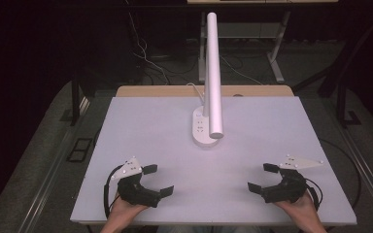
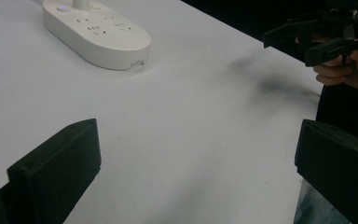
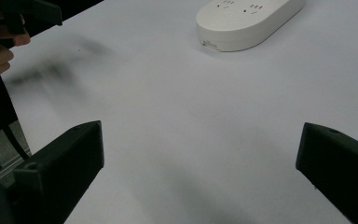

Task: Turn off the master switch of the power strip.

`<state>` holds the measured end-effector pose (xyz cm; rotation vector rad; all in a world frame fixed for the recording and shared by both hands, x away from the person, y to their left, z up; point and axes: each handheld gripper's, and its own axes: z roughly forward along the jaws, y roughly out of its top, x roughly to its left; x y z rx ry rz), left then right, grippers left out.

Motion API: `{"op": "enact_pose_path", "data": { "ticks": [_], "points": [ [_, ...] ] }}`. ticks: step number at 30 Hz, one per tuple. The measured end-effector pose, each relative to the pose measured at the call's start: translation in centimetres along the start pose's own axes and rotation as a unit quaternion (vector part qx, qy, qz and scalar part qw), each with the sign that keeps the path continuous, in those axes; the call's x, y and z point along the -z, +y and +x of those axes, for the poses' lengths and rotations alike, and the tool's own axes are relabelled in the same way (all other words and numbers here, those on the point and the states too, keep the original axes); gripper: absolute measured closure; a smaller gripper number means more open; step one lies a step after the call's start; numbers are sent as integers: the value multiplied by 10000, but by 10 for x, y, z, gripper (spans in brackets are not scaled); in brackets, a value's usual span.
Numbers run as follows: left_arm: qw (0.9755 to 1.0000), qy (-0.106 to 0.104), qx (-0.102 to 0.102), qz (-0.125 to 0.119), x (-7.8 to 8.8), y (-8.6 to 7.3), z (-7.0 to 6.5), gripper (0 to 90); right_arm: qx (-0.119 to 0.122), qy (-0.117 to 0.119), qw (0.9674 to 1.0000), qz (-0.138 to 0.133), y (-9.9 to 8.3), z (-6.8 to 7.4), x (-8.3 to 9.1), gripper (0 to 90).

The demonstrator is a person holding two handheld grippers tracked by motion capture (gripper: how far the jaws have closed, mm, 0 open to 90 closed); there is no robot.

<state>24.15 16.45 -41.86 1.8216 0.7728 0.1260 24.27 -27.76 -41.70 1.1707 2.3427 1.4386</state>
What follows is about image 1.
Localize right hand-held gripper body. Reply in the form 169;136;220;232
260;154;324;205

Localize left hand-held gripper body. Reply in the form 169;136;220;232
111;156;161;209

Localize person's left hand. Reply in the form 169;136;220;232
109;193;151;224

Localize person's right hand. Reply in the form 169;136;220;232
273;191;321;224

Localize white table mat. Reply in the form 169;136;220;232
70;95;358;227

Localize wooden table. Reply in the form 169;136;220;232
115;84;295;98

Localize black metal stand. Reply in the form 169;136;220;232
70;72;90;127
335;79;362;128

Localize white desk lamp with sockets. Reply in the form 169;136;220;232
191;12;224;149

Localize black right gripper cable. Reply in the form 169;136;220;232
305;177;323;212

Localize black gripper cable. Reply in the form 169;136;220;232
103;164;124;219
305;177;323;212

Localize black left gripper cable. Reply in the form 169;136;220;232
103;164;124;219

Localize long black floor cable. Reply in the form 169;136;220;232
318;138;362;210

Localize black floor frame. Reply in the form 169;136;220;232
65;137;94;163

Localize aluminium floor rail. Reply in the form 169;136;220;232
331;116;373;224
16;96;91;233

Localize white lamp cable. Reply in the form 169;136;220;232
186;82;206;105

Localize grey metal desk frame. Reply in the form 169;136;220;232
198;10;291;84

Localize white floor cable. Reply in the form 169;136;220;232
127;11;171;85

